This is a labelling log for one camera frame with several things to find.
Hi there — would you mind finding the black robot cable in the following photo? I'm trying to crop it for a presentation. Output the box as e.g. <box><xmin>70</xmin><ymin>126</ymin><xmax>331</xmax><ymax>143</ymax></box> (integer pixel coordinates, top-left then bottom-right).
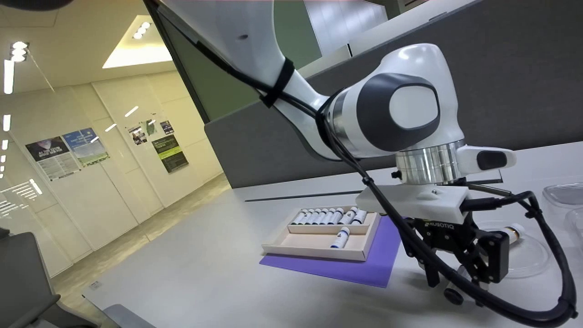
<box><xmin>145</xmin><ymin>0</ymin><xmax>580</xmax><ymax>328</ymax></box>

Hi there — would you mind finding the poster with dark photo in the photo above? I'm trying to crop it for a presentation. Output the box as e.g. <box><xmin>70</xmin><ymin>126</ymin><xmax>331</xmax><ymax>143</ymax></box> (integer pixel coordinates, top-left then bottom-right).
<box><xmin>25</xmin><ymin>135</ymin><xmax>83</xmax><ymax>183</ymax></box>

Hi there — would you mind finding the grey desk partition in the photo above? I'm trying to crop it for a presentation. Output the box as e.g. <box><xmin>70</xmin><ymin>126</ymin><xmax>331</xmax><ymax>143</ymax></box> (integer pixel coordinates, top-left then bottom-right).
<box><xmin>203</xmin><ymin>0</ymin><xmax>583</xmax><ymax>190</ymax></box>

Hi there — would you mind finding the square ceiling light panel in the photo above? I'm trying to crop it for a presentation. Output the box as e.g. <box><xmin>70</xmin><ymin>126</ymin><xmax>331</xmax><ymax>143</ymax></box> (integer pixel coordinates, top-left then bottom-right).
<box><xmin>101</xmin><ymin>13</ymin><xmax>176</xmax><ymax>72</ymax></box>

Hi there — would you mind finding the black cable strap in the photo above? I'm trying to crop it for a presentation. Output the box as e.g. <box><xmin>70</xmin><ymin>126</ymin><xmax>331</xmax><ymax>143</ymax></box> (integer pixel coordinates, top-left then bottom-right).
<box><xmin>260</xmin><ymin>57</ymin><xmax>298</xmax><ymax>110</ymax></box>

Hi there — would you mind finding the fluorescent ceiling light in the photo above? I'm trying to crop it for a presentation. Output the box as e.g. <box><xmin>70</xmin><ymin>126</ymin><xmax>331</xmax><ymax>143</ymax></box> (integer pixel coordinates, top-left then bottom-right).
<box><xmin>3</xmin><ymin>39</ymin><xmax>32</xmax><ymax>97</ymax></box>

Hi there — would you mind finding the purple mat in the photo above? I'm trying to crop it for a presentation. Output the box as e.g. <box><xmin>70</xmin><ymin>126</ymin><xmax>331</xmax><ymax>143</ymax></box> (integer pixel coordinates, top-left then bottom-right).
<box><xmin>260</xmin><ymin>216</ymin><xmax>405</xmax><ymax>290</ymax></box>

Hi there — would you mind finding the blue and green poster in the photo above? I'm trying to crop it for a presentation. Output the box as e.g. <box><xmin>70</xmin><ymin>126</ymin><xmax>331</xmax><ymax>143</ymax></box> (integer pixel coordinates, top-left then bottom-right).
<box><xmin>63</xmin><ymin>126</ymin><xmax>112</xmax><ymax>170</ymax></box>

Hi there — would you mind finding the black office chair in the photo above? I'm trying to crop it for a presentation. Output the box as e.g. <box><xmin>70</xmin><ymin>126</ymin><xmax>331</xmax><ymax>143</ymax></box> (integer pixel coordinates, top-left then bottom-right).
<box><xmin>0</xmin><ymin>227</ymin><xmax>96</xmax><ymax>328</ymax></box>

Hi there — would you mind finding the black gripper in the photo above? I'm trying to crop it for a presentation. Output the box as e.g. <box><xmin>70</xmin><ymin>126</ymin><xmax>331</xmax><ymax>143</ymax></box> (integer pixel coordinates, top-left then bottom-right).
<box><xmin>418</xmin><ymin>217</ymin><xmax>511</xmax><ymax>289</ymax></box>

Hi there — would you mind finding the dark green poster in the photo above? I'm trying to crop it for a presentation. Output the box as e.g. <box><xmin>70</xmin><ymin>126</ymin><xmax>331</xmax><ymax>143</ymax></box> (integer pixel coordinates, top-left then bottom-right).
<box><xmin>150</xmin><ymin>134</ymin><xmax>192</xmax><ymax>176</ymax></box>

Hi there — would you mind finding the wooden tray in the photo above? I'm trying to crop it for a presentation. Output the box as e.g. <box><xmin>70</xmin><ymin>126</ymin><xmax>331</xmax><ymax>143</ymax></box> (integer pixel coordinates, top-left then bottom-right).
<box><xmin>261</xmin><ymin>207</ymin><xmax>383</xmax><ymax>265</ymax></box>

